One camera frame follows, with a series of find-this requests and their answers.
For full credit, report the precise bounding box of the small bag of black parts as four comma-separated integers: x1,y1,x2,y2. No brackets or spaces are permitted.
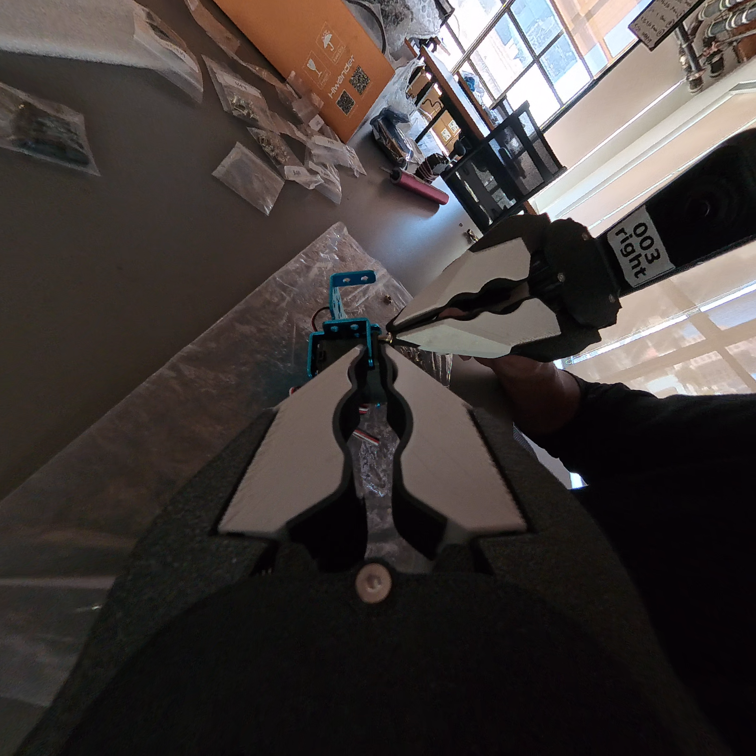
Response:
0,82,101,178

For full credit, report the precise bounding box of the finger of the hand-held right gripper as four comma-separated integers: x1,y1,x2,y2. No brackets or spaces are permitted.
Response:
395,297,563,359
391,238,534,332

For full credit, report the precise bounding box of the window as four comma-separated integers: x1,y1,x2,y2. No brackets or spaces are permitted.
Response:
443,0,599,129

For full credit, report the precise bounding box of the black office chair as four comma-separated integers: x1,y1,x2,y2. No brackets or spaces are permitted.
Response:
440,100,568,235

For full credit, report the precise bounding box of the clear plastic bag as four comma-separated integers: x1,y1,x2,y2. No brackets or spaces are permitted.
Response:
0,221,473,739

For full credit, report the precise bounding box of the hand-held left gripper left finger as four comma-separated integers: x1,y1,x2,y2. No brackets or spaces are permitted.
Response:
216,345,368,574

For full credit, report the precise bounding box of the white foam sheet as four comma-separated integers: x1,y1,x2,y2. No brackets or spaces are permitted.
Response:
0,0,204,102

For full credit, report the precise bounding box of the orange cardboard box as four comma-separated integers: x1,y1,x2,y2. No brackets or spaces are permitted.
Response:
213,0,397,144

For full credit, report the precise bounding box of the pile of small screw bags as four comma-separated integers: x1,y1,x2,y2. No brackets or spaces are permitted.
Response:
133,0,368,217

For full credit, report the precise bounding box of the person's black clothed torso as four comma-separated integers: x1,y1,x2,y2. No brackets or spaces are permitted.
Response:
561,449,756,756

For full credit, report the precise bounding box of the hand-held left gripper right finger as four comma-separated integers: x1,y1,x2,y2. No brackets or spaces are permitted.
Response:
383,347,529,562

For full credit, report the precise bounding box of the bag of blue metal parts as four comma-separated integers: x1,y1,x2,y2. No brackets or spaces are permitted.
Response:
369,106,427,167

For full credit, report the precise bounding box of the red white black servo cable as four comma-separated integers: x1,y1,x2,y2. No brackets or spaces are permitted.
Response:
292,306,392,451

